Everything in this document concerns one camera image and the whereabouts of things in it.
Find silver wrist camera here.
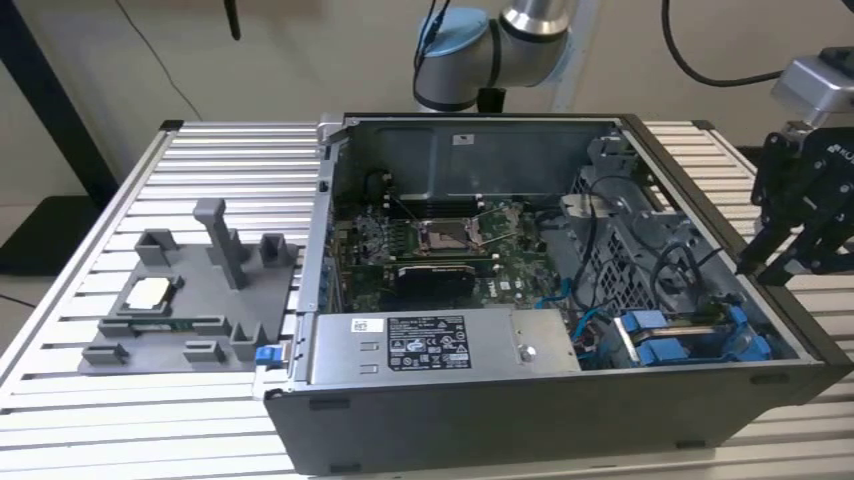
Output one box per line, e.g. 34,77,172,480
770,47,854,127

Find green RAM stick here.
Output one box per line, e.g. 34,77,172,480
128,319,207,335

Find grey parts rack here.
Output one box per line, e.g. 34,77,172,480
77,197,303,377

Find thick black cable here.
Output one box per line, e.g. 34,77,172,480
658,0,786,86

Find blue wire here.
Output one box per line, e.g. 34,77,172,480
536,286,620,332

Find thin metal locking lever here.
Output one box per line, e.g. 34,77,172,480
384,191,429,227

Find black graphics card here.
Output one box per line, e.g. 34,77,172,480
391,261,480,307

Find metal socket cover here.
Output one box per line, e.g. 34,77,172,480
473,203,529,242

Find green motherboard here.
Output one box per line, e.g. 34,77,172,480
329,199,576,317

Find grey power supply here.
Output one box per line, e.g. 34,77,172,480
308,306,583,387

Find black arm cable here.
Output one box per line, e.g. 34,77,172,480
416,0,449,54

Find CPU socket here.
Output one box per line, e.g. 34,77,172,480
413,217,483,257

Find thin black wall cable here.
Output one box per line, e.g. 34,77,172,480
113,0,203,122

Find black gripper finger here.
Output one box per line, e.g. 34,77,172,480
736,199,802,275
758,232,835,287

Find dark metal frame post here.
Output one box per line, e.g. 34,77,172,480
0,0,119,204

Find black power wire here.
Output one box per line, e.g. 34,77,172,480
572,173,668,312

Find silver CPU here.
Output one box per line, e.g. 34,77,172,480
121,276,180,312

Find black PC case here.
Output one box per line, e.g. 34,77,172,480
256,112,854,477

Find grey metal disk bay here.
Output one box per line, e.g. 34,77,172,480
559,164,776,372

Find black data wire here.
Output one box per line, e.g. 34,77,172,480
648,238,727,322

